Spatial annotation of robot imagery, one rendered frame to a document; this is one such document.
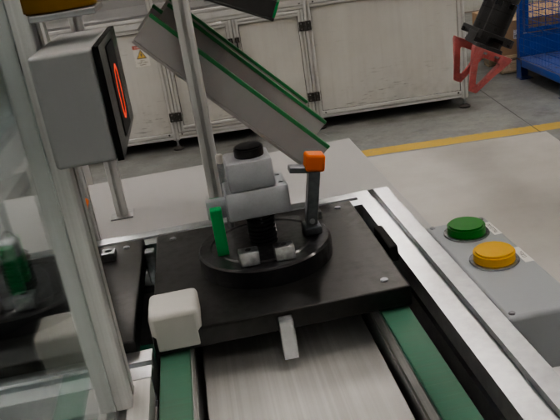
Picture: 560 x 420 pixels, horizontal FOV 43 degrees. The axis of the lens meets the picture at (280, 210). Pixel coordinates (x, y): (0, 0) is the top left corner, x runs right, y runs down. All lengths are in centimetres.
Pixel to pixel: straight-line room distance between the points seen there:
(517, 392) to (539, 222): 54
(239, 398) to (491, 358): 22
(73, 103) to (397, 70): 449
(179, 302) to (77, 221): 17
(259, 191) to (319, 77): 414
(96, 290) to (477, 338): 30
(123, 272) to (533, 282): 42
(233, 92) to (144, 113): 401
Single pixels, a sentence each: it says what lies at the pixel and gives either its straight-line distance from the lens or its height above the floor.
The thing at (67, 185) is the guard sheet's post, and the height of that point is 115.
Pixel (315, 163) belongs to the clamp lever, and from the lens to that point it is 71.
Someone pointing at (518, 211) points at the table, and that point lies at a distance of 109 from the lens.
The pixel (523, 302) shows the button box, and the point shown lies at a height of 96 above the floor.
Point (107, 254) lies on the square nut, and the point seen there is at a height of 98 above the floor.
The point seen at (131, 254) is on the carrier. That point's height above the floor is 97.
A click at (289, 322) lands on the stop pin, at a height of 96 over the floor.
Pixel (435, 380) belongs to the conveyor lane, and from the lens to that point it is 58.
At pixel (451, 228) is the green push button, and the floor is 97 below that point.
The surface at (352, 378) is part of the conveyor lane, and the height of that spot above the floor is 92.
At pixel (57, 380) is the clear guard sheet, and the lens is 43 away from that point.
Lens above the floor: 129
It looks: 21 degrees down
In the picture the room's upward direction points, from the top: 9 degrees counter-clockwise
